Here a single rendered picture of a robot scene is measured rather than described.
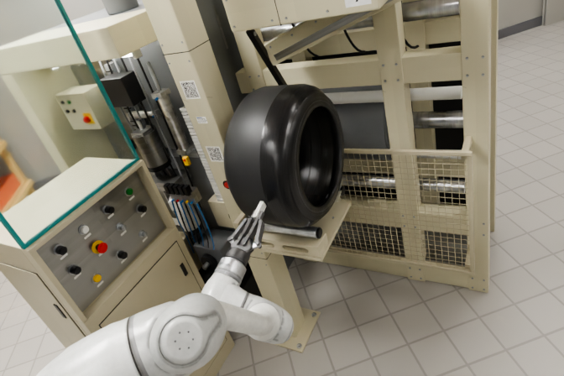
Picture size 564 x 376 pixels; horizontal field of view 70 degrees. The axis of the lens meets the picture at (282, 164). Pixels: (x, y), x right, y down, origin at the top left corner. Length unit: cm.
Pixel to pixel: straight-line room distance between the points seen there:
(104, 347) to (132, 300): 116
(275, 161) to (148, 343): 80
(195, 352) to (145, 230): 129
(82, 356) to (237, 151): 88
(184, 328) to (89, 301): 118
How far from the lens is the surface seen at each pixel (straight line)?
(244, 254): 131
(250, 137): 139
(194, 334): 65
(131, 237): 186
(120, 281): 183
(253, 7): 164
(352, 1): 147
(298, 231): 163
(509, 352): 236
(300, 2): 154
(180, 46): 155
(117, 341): 72
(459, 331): 239
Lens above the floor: 194
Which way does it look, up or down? 29 degrees down
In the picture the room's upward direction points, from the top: 17 degrees counter-clockwise
